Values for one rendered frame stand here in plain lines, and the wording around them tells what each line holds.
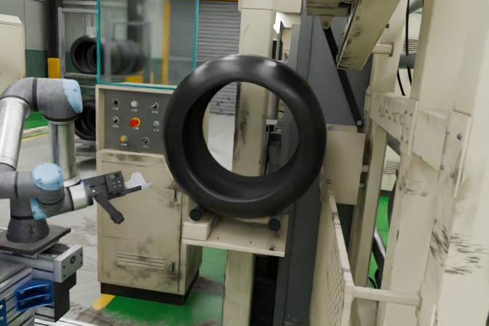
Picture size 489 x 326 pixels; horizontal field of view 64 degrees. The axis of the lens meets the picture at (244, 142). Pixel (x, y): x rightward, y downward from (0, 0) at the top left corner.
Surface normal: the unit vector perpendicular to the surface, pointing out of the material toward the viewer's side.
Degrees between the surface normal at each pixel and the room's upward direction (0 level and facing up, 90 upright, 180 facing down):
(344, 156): 90
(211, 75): 80
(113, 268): 90
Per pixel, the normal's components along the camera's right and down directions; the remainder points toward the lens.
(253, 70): -0.11, 0.00
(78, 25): -0.22, 0.18
